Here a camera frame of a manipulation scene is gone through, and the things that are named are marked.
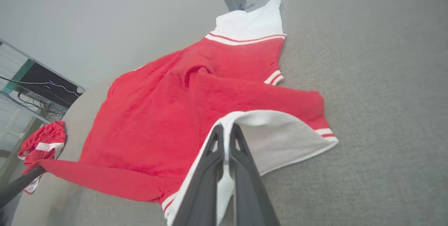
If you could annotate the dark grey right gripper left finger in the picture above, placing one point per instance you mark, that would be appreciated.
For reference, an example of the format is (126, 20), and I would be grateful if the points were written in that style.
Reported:
(201, 198)

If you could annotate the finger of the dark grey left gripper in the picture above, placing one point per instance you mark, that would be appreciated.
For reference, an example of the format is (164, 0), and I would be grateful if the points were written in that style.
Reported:
(17, 185)

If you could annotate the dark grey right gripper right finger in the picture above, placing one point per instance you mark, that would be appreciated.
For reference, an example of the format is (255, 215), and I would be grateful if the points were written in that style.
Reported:
(250, 201)

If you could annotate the red shorts with white trim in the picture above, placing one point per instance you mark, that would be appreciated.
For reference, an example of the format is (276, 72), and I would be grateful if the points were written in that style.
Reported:
(43, 138)

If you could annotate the red and white basketball jersey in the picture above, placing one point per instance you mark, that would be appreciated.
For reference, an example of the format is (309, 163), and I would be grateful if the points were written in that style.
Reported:
(150, 121)

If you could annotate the black electronics box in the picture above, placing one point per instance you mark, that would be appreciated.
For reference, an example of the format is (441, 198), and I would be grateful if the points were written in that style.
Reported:
(42, 82)

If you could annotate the grey fabric sofa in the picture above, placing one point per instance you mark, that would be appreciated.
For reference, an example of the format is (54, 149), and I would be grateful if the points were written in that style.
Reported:
(385, 114)

